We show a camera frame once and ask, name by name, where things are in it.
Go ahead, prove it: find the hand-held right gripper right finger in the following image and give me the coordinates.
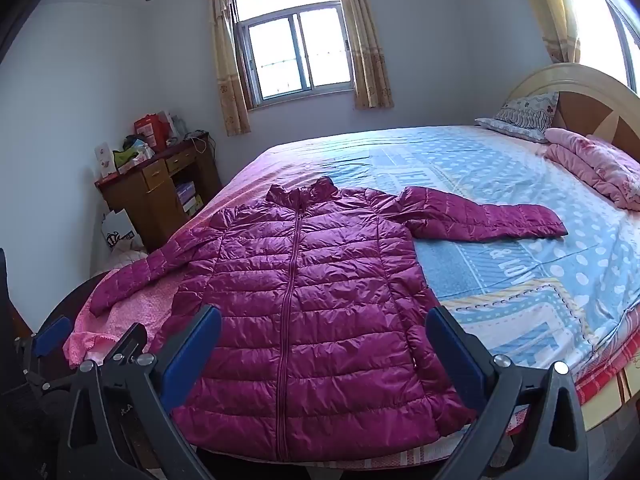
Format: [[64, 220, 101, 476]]
[[425, 305, 591, 480]]

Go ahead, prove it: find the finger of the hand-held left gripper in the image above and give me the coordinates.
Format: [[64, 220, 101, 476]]
[[15, 315, 75, 362], [102, 321, 149, 367]]

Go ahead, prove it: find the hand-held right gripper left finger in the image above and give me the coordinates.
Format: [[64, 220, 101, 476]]
[[55, 304, 223, 480]]

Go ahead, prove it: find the magenta quilted down jacket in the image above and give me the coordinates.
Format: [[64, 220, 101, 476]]
[[89, 176, 569, 448]]

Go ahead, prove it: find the white paper bag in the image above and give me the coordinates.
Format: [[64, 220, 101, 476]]
[[100, 209, 138, 251]]

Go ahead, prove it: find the brown wooden desk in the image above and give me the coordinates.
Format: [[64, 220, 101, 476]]
[[95, 132, 223, 253]]

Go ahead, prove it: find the red checked under sheet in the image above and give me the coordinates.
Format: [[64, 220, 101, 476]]
[[572, 335, 640, 401]]

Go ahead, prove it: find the stack of boxes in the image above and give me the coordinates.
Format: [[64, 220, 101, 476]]
[[175, 180, 204, 218]]

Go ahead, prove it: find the white card box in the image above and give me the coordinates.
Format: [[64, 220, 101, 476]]
[[95, 144, 118, 179]]

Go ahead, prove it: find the blue printed bed sheet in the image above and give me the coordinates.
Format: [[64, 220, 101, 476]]
[[170, 125, 640, 386]]

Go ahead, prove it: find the green plastic bag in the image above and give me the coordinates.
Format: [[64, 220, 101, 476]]
[[112, 141, 156, 173]]

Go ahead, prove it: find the red gift box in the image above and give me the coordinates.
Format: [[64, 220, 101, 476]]
[[133, 112, 168, 150]]

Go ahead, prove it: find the folded pink quilt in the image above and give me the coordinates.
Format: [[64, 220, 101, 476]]
[[544, 127, 640, 211]]

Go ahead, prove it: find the floral patterned pillow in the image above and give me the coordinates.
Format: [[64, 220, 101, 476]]
[[474, 91, 560, 143]]

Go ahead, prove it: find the wooden bed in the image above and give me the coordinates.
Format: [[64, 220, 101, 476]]
[[502, 62, 640, 433]]

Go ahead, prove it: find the yellow patterned curtain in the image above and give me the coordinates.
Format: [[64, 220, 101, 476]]
[[332, 0, 396, 110], [209, 0, 252, 137], [510, 0, 582, 65]]

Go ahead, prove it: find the sliding glass window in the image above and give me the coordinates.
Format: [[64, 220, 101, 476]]
[[231, 0, 355, 108]]

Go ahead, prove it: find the bright side window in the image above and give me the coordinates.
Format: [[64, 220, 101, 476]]
[[567, 0, 640, 93]]

